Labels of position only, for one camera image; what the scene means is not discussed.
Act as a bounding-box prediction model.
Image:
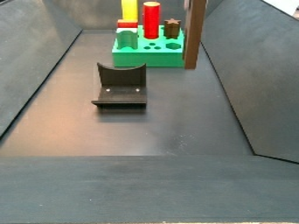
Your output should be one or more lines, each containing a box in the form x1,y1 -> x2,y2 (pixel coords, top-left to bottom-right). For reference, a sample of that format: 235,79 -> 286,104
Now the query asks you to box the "green fixture base block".
113,25 -> 185,67

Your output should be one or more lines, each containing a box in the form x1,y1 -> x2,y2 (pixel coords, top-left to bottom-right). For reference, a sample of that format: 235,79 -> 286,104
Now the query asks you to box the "small red square block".
117,19 -> 138,28

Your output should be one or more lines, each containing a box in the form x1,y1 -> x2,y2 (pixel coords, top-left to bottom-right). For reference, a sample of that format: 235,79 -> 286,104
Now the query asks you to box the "tall yellow square block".
122,0 -> 138,20

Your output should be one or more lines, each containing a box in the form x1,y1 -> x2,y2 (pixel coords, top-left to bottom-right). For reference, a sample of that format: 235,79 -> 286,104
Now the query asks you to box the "black curved cradle stand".
91,63 -> 147,107

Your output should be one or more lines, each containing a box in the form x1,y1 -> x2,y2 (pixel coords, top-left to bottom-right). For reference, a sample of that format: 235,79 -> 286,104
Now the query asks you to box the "green arch block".
117,28 -> 138,49

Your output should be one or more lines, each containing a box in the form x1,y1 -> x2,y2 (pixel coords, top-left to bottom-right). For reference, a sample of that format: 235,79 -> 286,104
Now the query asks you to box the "brown star peg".
163,18 -> 182,39

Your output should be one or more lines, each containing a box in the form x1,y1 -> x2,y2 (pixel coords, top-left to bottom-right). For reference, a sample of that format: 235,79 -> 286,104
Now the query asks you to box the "tall red cylinder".
143,2 -> 161,39

